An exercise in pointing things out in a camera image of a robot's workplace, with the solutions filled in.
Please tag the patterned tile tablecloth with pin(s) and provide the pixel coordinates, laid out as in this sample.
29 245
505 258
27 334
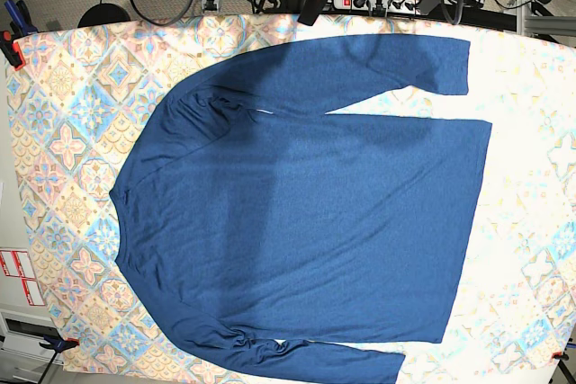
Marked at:
83 96

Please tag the black orange clamp lower left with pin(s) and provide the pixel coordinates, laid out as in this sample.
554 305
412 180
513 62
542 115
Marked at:
57 344

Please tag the black mount post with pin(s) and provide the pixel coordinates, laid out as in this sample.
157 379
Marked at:
310 11

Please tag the blue long-sleeve T-shirt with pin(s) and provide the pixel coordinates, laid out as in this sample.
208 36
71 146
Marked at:
269 233

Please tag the blue orange clamp upper left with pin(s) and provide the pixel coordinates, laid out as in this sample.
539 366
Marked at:
21 26

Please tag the white power strip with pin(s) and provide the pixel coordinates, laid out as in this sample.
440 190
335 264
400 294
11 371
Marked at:
371 6

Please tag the red white labels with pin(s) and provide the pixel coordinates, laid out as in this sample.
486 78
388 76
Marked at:
17 264

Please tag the black orange clamp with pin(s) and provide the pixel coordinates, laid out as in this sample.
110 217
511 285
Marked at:
57 344
561 356

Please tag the black round base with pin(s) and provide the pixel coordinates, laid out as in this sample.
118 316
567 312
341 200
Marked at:
104 13

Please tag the black orange clamp lower right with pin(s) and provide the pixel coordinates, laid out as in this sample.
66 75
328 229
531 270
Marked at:
561 356

